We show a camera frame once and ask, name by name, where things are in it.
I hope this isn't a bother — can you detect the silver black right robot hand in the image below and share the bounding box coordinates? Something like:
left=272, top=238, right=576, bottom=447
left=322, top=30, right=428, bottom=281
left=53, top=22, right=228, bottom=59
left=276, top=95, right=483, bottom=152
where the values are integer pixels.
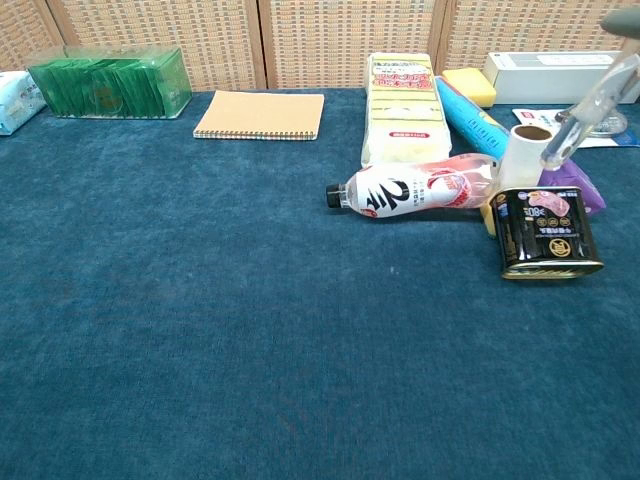
left=600, top=6, right=640, bottom=37

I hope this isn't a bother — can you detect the transparent test tube grey stopper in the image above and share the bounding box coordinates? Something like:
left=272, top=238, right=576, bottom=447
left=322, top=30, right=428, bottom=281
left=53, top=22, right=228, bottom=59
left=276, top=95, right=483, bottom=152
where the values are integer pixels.
left=539, top=51, right=640, bottom=174

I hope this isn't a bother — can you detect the white power strip box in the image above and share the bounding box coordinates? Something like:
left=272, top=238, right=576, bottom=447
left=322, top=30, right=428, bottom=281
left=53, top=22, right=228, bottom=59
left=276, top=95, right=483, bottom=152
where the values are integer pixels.
left=481, top=50, right=627, bottom=105

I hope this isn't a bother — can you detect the correction tape blister pack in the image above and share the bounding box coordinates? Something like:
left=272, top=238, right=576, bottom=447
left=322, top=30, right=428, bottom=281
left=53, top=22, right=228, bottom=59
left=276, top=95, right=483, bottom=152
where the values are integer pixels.
left=511, top=103, right=640, bottom=151

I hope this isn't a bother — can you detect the yellow sponge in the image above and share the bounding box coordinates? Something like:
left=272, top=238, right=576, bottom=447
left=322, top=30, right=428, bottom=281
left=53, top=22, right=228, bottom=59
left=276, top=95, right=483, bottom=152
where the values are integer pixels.
left=441, top=67, right=498, bottom=108

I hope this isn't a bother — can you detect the purple box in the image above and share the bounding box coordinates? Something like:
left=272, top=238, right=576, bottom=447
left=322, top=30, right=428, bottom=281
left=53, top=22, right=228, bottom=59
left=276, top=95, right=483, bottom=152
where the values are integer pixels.
left=538, top=154, right=608, bottom=217

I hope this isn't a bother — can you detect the white roll with cardboard core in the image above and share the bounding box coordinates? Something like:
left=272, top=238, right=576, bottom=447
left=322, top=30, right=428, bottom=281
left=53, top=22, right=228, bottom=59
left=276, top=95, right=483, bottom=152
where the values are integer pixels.
left=499, top=124, right=554, bottom=192

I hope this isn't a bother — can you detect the blue cling film roll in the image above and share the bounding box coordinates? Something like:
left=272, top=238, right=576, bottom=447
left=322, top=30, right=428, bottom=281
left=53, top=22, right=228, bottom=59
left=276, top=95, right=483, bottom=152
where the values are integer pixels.
left=433, top=75, right=519, bottom=163

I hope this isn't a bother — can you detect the black luncheon meat can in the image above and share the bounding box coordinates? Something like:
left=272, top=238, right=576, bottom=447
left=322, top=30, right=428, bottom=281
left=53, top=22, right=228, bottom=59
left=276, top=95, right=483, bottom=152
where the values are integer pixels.
left=488, top=185, right=605, bottom=282

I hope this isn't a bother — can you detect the yellow sponge multipack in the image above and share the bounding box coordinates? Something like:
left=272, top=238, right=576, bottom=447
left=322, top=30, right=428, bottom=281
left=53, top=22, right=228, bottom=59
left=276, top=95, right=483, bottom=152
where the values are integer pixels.
left=360, top=53, right=454, bottom=168

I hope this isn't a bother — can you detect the white pink drink bottle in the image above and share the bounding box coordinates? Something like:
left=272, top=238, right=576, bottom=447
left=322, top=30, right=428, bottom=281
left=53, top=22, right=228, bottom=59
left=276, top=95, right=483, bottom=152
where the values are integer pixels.
left=325, top=153, right=502, bottom=220

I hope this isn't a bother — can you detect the tan spiral notebook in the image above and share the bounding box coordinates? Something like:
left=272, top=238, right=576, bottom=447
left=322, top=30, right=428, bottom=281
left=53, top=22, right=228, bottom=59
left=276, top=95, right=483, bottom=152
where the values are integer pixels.
left=192, top=90, right=326, bottom=142

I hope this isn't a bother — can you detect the blue table cloth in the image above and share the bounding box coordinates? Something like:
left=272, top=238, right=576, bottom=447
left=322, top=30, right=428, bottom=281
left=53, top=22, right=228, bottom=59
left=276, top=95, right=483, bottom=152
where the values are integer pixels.
left=0, top=88, right=640, bottom=480

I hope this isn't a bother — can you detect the clear box of green packets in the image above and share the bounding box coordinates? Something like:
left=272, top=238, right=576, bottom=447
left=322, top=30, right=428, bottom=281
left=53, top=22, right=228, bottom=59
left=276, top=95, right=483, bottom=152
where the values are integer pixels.
left=26, top=44, right=194, bottom=121

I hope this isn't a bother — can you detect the light blue wet wipes pack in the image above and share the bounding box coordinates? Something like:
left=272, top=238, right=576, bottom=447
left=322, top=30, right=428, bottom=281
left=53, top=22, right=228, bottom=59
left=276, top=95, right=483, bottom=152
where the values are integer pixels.
left=0, top=70, right=48, bottom=138

